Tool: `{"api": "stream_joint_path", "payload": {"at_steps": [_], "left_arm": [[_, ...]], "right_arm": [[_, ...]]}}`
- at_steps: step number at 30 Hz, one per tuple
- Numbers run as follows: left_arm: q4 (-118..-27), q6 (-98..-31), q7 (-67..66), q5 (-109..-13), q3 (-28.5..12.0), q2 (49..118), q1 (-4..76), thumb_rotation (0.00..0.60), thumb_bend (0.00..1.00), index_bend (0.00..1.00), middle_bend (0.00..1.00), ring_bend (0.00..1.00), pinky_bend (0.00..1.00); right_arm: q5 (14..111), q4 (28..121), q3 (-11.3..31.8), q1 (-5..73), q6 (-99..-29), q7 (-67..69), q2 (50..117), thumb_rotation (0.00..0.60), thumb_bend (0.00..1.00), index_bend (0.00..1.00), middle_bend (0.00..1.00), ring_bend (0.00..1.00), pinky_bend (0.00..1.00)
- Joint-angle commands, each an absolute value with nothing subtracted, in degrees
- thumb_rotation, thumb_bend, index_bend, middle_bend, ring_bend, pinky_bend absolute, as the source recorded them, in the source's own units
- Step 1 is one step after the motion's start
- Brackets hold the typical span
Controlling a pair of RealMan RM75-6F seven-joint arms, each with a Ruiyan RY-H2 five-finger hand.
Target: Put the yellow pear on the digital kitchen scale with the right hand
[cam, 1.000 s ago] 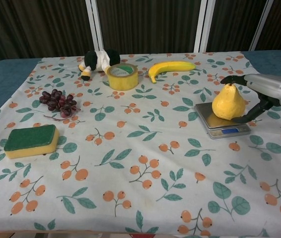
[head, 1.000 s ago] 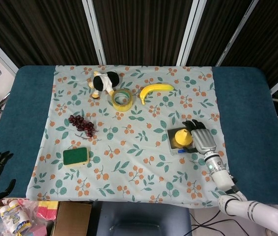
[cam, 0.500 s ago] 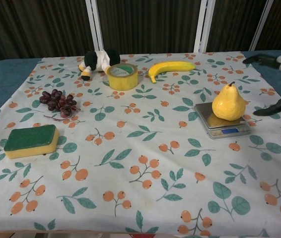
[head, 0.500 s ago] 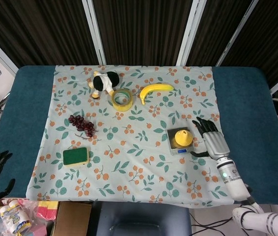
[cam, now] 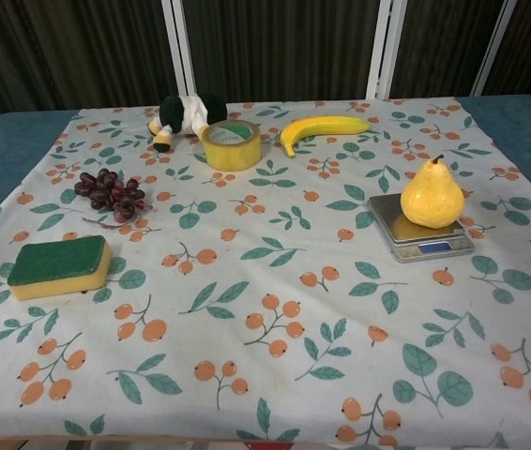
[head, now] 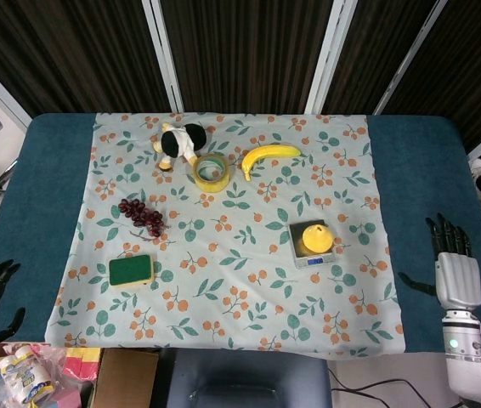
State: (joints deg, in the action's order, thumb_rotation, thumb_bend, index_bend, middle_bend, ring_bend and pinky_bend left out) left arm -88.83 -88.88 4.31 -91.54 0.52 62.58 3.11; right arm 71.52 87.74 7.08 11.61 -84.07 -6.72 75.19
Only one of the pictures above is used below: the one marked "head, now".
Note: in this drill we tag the white labelled bottle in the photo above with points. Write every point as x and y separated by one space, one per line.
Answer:
24 378

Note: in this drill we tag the yellow round fruit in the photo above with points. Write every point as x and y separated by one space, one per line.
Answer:
317 242

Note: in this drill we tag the purple grape bunch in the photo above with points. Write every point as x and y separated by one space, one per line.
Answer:
143 217

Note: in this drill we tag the clear plastic bag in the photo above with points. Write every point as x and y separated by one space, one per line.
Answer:
49 361

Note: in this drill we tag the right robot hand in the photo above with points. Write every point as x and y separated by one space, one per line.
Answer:
457 280

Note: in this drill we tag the black white plush toy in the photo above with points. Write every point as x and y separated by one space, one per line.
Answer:
172 142

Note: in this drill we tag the white sneaker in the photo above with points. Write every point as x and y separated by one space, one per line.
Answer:
477 168

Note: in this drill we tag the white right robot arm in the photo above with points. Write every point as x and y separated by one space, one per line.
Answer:
463 340

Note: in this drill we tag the dark white-framed screen panel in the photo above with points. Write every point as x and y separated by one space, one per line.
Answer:
470 64
372 51
245 51
75 51

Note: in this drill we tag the green yellow sponge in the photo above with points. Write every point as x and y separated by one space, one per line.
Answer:
130 270

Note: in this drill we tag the blue table cover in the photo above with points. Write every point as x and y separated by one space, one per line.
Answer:
53 191

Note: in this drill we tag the floral print tablecloth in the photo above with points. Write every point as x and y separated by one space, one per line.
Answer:
240 272

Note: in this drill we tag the yellow tape roll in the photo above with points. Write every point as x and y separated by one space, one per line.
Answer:
211 185

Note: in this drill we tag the pink yellow sponge pack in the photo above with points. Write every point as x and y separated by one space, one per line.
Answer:
81 367

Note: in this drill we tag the brown cardboard box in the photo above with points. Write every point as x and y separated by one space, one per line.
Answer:
126 378

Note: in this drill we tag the small digital scale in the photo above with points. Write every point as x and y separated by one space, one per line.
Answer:
298 231

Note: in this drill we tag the yellow banana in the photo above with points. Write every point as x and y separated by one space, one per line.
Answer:
270 153

